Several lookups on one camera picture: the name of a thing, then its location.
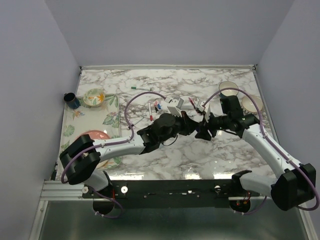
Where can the floral ceramic bowl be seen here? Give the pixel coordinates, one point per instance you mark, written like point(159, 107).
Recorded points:
point(94, 97)

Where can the aluminium frame rail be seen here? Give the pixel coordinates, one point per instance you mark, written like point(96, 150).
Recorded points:
point(57, 191)

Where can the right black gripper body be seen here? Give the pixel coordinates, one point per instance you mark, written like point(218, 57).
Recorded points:
point(215, 123)

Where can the pink ceramic plate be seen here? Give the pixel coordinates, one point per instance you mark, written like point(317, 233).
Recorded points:
point(95, 135)

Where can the floral plastic tray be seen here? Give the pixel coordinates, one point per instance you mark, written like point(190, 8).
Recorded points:
point(105, 117)

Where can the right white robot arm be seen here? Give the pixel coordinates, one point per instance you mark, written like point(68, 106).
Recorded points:
point(294, 182)

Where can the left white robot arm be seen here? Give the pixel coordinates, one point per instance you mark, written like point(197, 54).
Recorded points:
point(81, 158)

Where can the red pen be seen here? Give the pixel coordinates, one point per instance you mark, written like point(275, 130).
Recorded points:
point(193, 104)

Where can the dark blue metal cup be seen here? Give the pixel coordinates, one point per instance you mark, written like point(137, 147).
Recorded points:
point(71, 100)

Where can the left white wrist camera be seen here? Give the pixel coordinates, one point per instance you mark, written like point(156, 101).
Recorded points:
point(174, 105)

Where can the orange capped highlighter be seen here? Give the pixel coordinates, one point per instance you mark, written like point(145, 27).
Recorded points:
point(187, 107)

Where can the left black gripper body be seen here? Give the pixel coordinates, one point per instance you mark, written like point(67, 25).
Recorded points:
point(181, 125)

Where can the white ceramic bowl blue rim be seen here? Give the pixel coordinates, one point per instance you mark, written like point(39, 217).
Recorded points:
point(228, 88)

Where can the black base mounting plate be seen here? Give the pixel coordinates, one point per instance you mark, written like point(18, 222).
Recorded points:
point(191, 193)

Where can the green capped marker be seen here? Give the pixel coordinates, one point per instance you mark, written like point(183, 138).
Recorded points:
point(141, 89)

